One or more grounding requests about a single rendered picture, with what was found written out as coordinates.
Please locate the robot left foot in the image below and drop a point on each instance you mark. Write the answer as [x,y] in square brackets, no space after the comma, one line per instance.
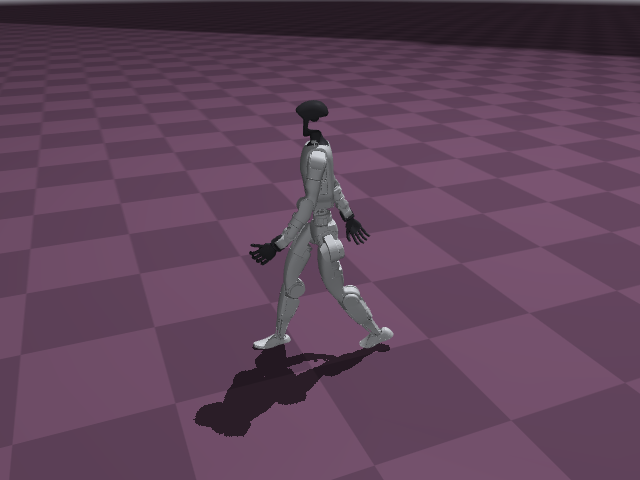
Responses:
[370,341]

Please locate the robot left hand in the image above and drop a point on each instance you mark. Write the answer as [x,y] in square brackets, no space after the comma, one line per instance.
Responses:
[267,251]

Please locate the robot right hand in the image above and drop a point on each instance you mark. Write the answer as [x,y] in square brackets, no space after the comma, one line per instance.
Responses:
[353,226]

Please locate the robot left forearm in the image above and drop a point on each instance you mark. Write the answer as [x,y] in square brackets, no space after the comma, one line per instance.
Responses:
[295,225]

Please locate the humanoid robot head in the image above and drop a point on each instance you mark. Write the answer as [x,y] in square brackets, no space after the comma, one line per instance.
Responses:
[312,110]

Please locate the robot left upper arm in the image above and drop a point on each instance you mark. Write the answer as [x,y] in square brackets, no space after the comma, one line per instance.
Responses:
[316,166]

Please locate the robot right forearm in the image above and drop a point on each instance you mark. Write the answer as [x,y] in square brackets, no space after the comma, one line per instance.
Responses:
[340,202]

